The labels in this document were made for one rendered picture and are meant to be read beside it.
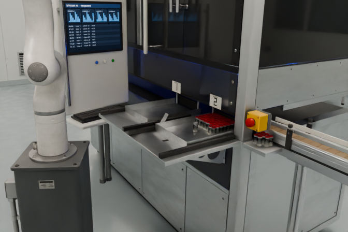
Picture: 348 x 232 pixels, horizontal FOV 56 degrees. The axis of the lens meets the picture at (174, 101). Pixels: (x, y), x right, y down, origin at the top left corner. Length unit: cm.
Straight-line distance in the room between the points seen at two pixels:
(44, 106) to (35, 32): 28
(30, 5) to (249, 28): 84
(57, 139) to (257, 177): 95
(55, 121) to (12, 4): 532
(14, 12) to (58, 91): 526
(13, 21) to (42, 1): 530
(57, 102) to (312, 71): 121
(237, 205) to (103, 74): 115
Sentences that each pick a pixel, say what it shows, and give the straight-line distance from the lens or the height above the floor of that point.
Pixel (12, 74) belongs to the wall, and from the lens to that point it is 669.
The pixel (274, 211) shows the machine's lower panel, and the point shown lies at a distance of 193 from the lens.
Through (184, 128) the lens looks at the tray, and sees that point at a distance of 162.
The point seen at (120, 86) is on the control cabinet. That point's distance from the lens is 226.
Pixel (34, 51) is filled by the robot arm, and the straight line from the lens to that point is 128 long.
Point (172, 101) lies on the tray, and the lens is 202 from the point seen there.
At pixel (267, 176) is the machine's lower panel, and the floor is 64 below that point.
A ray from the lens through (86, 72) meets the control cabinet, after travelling 210.
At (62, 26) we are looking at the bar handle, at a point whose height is 134.
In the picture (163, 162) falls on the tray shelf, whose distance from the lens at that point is 129.
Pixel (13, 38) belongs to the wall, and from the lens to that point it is 661.
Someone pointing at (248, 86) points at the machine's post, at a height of 113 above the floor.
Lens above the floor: 146
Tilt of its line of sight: 16 degrees down
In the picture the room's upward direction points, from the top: 1 degrees clockwise
